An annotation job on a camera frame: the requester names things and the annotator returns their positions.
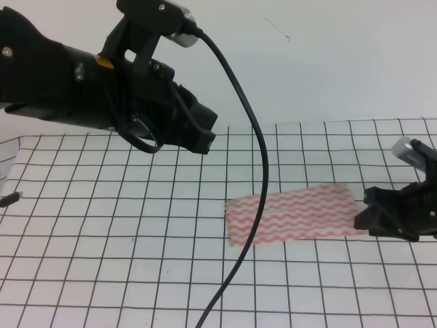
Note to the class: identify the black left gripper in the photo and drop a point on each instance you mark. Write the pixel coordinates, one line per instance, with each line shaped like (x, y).
(163, 113)

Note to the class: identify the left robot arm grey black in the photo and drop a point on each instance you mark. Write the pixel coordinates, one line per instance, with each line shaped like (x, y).
(33, 77)

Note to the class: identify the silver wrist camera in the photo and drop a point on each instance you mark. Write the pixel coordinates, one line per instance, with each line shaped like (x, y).
(143, 24)
(418, 155)

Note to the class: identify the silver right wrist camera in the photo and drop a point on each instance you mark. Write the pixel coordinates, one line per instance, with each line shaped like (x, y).
(418, 155)

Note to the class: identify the white black grid tablecloth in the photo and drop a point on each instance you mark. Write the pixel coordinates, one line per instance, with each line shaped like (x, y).
(107, 236)

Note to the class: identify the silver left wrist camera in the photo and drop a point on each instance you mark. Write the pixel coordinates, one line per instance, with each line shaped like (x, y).
(143, 24)

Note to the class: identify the pink wavy striped towel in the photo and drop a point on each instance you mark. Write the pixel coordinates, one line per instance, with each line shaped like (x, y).
(323, 211)

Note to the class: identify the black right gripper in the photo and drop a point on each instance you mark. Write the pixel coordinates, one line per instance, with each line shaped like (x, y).
(415, 212)

